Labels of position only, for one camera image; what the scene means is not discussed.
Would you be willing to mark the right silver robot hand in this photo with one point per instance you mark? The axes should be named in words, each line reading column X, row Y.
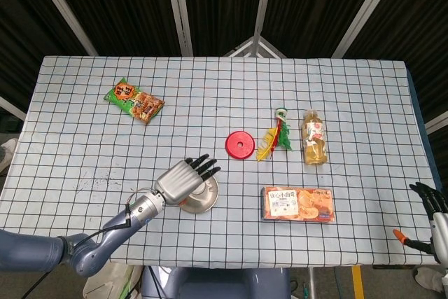
column 439, row 229

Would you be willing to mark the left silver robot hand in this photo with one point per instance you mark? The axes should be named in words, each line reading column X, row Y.
column 175, row 183

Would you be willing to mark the steel round plate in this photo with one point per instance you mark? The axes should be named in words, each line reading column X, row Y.
column 210, row 202

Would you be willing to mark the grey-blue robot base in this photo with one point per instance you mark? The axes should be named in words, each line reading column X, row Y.
column 217, row 285

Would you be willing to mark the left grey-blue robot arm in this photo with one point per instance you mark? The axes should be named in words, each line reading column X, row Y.
column 140, row 211

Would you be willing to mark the white sneaker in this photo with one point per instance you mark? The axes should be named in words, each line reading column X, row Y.
column 430, row 278
column 7, row 148

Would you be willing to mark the red plastic disc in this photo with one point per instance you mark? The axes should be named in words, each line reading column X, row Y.
column 246, row 146

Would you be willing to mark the green snack bag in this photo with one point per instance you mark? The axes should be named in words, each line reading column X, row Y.
column 134, row 101

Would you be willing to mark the blue checkered tablecloth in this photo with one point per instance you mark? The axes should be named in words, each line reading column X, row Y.
column 224, row 85

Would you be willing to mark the colourful feather shuttlecock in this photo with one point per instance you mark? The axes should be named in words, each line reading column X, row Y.
column 278, row 134

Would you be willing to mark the dark blue under cloth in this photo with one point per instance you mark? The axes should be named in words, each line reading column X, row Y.
column 420, row 103

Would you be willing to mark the orange blue cookie box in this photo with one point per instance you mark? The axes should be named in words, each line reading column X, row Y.
column 304, row 204

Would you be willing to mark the white table leg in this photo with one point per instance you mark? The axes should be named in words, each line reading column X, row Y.
column 312, row 283

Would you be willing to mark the amber tea bottle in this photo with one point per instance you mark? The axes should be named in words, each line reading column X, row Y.
column 315, row 138

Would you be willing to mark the white metal frame bar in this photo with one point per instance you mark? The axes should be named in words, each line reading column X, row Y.
column 10, row 107
column 437, row 122

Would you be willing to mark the white triangular frame brace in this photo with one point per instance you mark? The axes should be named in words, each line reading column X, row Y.
column 256, row 41

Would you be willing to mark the white metal frame post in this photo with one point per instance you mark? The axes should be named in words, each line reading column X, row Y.
column 367, row 8
column 178, row 8
column 262, row 1
column 63, row 8

